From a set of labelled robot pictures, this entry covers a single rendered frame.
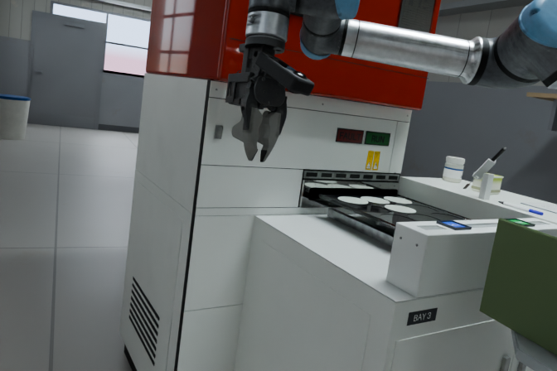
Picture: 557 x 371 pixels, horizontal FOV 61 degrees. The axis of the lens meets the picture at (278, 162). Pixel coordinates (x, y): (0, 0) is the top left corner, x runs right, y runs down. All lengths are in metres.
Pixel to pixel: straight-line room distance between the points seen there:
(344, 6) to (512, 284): 0.62
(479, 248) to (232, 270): 0.75
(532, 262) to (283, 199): 0.80
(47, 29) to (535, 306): 9.98
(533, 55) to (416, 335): 0.62
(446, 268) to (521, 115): 3.71
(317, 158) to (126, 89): 9.10
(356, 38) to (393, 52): 0.08
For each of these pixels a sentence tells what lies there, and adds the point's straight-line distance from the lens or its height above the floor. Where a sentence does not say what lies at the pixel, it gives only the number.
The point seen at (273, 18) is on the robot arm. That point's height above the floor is 1.33.
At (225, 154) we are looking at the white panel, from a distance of 1.41.
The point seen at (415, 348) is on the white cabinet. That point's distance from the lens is 1.14.
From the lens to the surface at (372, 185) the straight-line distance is 1.75.
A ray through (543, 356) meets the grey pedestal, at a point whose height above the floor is 0.82.
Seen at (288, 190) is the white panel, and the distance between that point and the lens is 1.54.
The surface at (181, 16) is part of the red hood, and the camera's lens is 1.68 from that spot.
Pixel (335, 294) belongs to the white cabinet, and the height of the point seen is 0.75.
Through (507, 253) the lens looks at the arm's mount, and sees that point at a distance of 1.05.
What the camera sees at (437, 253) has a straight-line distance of 1.08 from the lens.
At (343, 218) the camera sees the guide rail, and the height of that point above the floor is 0.84.
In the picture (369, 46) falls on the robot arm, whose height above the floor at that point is 1.32.
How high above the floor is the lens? 1.20
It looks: 8 degrees down
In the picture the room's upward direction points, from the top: 8 degrees clockwise
